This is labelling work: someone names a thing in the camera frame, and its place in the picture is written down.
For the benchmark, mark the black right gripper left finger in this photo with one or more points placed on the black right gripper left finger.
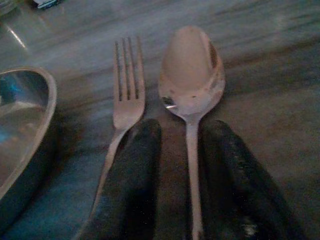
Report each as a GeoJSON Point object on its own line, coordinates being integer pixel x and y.
{"type": "Point", "coordinates": [130, 185]}

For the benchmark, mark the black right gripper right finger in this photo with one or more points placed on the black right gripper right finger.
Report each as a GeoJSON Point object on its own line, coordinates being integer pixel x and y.
{"type": "Point", "coordinates": [237, 185]}

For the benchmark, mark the silver metal fork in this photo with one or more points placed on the silver metal fork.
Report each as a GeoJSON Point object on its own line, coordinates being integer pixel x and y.
{"type": "Point", "coordinates": [127, 110]}

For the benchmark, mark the silver metal spoon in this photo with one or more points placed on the silver metal spoon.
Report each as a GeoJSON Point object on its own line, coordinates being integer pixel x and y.
{"type": "Point", "coordinates": [191, 80]}

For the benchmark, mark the round steel plate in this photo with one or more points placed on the round steel plate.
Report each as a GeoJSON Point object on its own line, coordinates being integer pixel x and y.
{"type": "Point", "coordinates": [22, 120]}

